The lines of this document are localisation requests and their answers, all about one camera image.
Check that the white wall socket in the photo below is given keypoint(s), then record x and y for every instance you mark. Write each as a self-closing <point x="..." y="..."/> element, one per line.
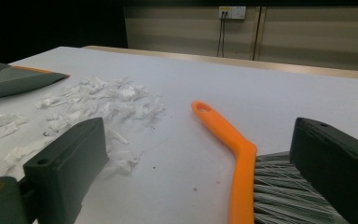
<point x="232" y="12"/>

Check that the orange hand brush grey bristles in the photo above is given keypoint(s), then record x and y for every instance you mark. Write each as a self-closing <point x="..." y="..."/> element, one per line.
<point x="230" y="133"/>

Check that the pile of white paper scraps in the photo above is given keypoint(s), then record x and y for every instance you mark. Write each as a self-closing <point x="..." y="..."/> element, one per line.
<point x="105" y="96"/>

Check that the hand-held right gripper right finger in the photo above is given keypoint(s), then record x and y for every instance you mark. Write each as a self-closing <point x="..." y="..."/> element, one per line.
<point x="335" y="168"/>

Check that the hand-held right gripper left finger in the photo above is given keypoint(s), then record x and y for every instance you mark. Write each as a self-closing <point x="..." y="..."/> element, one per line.
<point x="65" y="168"/>

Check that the white table sheet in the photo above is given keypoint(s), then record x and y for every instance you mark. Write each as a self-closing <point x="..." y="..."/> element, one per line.
<point x="276" y="99"/>

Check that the grey dustpan orange lip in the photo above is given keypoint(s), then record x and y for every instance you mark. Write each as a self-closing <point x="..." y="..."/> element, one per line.
<point x="15" y="81"/>

